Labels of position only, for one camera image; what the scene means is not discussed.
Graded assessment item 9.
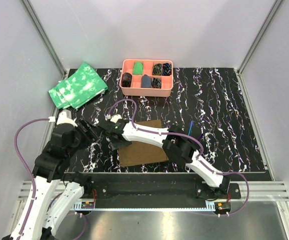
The brown cloth napkin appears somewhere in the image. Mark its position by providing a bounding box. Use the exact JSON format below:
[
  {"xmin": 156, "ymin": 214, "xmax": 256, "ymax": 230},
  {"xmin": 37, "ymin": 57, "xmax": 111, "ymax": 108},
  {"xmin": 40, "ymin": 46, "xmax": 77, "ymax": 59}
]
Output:
[{"xmin": 118, "ymin": 119, "xmax": 168, "ymax": 167}]

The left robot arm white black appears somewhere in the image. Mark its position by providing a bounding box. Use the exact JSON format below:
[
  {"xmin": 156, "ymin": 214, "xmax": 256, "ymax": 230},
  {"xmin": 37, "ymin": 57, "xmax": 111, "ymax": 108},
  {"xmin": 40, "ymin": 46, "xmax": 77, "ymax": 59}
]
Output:
[{"xmin": 4, "ymin": 119, "xmax": 99, "ymax": 240}]

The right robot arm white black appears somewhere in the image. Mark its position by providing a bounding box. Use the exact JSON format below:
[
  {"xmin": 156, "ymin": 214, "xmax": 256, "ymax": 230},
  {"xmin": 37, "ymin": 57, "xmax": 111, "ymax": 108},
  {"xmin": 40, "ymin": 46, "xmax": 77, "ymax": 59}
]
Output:
[{"xmin": 98, "ymin": 119, "xmax": 230, "ymax": 198}]

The green white patterned cloth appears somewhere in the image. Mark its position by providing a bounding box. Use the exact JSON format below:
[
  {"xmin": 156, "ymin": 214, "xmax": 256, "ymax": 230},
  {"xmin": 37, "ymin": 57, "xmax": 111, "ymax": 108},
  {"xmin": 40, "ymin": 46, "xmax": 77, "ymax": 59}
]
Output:
[{"xmin": 48, "ymin": 62, "xmax": 108, "ymax": 109}]

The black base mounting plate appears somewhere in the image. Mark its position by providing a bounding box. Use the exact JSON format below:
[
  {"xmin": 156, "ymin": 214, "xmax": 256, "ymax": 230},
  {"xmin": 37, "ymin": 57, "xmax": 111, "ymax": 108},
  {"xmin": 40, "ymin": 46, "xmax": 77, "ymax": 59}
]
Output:
[{"xmin": 88, "ymin": 172, "xmax": 241, "ymax": 211}]

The dark brown rolled cloth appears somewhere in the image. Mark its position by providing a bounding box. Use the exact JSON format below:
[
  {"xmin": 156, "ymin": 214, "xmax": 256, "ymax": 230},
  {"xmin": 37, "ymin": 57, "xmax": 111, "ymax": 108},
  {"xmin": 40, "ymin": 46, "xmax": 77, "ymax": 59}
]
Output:
[{"xmin": 121, "ymin": 72, "xmax": 133, "ymax": 88}]

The pink compartment tray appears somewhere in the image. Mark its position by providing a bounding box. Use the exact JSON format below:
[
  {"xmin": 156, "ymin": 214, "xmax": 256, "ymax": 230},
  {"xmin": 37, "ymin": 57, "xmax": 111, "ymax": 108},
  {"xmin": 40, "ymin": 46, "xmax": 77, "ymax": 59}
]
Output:
[{"xmin": 119, "ymin": 59, "xmax": 174, "ymax": 98}]

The blue grey rolled cloth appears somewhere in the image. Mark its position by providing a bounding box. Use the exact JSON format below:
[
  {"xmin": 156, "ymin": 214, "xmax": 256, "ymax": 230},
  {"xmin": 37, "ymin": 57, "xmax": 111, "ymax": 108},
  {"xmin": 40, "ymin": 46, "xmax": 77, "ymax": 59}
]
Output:
[{"xmin": 141, "ymin": 74, "xmax": 152, "ymax": 88}]

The black patterned rolled cloth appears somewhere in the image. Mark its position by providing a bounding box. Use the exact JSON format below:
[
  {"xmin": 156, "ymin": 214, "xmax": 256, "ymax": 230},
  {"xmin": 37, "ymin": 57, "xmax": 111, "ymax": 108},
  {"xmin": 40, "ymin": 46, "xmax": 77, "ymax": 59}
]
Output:
[{"xmin": 151, "ymin": 77, "xmax": 162, "ymax": 89}]

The green rolled cloth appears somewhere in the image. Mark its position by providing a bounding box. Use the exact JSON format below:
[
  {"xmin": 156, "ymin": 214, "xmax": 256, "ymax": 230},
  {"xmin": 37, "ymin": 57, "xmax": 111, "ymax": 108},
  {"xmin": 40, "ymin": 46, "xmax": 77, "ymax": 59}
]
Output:
[{"xmin": 132, "ymin": 61, "xmax": 144, "ymax": 75}]

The black multicolour rolled cloth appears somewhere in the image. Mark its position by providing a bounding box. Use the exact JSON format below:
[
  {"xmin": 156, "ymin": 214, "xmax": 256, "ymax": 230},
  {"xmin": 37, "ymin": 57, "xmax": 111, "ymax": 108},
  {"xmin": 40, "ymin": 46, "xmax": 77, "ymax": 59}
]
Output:
[{"xmin": 152, "ymin": 63, "xmax": 163, "ymax": 76}]

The black blue rolled cloth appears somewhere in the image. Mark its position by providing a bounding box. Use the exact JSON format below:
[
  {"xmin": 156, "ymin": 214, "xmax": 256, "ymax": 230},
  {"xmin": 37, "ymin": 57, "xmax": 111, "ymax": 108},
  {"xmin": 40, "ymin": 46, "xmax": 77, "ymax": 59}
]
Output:
[{"xmin": 161, "ymin": 62, "xmax": 173, "ymax": 76}]

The black marble pattern mat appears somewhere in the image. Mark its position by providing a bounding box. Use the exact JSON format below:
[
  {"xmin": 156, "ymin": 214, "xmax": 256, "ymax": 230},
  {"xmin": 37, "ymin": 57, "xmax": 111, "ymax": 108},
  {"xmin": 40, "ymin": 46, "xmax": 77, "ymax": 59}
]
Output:
[{"xmin": 71, "ymin": 67, "xmax": 271, "ymax": 181}]

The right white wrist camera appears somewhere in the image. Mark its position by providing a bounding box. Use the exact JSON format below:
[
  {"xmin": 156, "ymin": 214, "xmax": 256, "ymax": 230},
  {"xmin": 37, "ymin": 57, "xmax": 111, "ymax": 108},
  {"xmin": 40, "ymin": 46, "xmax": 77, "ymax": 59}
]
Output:
[{"xmin": 105, "ymin": 114, "xmax": 122, "ymax": 123}]

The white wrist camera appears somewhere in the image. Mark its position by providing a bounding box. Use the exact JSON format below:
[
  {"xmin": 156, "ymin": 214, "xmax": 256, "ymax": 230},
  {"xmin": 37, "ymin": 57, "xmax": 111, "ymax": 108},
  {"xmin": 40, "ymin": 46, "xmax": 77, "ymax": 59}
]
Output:
[
  {"xmin": 48, "ymin": 110, "xmax": 78, "ymax": 127},
  {"xmin": 105, "ymin": 114, "xmax": 122, "ymax": 123}
]

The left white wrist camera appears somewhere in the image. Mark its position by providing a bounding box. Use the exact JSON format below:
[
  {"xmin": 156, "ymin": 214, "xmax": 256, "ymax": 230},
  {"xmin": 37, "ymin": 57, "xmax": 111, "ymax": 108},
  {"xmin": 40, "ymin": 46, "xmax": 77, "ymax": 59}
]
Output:
[{"xmin": 48, "ymin": 110, "xmax": 78, "ymax": 127}]

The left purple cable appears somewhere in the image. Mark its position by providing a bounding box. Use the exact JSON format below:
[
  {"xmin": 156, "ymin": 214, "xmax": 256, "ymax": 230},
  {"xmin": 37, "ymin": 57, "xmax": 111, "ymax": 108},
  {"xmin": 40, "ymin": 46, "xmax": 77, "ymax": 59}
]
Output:
[{"xmin": 14, "ymin": 117, "xmax": 88, "ymax": 240}]

